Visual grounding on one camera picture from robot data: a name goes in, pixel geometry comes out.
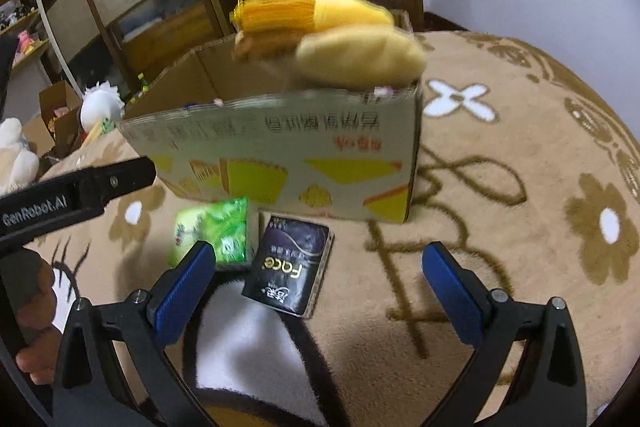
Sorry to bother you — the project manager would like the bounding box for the plain open cardboard box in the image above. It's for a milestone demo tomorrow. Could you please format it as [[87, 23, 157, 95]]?
[[22, 81, 84, 158]]

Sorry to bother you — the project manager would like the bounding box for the yellow plush toy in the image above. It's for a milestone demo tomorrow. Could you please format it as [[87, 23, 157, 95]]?
[[229, 0, 427, 90]]

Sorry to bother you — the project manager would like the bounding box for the white flower-shaped plush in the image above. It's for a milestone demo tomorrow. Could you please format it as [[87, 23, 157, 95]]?
[[0, 118, 40, 194]]

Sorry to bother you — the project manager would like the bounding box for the white-haired plush doll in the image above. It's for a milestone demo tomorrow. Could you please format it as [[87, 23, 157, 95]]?
[[80, 81, 125, 130]]

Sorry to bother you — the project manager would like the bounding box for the black tissue pack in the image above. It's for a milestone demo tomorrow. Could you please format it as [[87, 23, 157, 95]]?
[[241, 212, 335, 319]]

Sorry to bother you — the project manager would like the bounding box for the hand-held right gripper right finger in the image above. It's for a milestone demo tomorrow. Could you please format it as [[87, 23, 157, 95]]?
[[421, 241, 588, 427]]

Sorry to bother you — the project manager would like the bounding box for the green tissue pack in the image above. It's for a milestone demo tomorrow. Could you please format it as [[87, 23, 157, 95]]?
[[167, 197, 250, 271]]

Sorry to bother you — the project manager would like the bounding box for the cardboard box yellow print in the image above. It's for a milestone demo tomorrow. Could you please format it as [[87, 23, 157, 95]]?
[[117, 9, 427, 224]]

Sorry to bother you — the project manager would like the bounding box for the person's left hand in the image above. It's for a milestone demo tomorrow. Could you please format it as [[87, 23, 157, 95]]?
[[15, 263, 62, 386]]

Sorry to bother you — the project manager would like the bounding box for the white and wood display shelf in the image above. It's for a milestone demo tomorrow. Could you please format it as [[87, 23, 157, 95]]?
[[0, 0, 67, 84]]

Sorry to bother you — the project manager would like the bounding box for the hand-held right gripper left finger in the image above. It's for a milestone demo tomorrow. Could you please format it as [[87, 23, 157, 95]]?
[[52, 241, 217, 427]]

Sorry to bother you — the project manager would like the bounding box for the brown flower print blanket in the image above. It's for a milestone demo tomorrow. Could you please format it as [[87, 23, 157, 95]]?
[[0, 29, 640, 427]]

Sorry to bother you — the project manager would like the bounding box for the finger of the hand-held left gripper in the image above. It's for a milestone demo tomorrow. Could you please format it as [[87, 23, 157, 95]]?
[[102, 157, 157, 204]]

